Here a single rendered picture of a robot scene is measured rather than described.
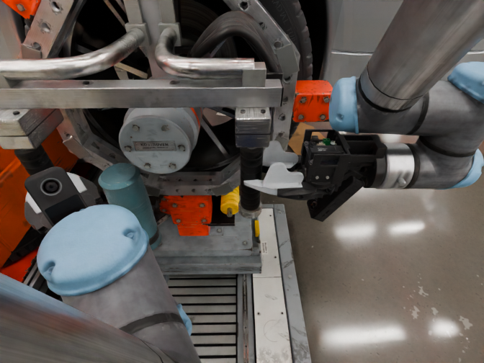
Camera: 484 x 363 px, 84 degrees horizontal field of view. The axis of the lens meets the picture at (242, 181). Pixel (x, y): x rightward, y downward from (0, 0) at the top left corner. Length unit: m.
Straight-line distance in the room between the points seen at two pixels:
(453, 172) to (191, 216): 0.64
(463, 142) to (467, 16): 0.23
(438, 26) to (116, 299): 0.32
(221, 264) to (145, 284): 0.90
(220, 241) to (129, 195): 0.55
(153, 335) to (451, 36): 0.31
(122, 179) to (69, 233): 0.41
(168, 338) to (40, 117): 0.39
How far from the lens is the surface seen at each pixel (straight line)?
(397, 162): 0.47
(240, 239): 1.11
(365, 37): 0.85
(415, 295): 1.44
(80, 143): 0.76
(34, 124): 0.50
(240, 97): 0.39
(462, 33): 0.30
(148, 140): 0.50
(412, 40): 0.31
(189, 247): 1.11
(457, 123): 0.45
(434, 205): 1.88
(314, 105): 0.63
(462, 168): 0.52
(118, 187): 0.63
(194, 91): 0.39
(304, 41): 0.66
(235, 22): 0.44
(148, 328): 0.21
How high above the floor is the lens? 1.13
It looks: 42 degrees down
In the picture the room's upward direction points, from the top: straight up
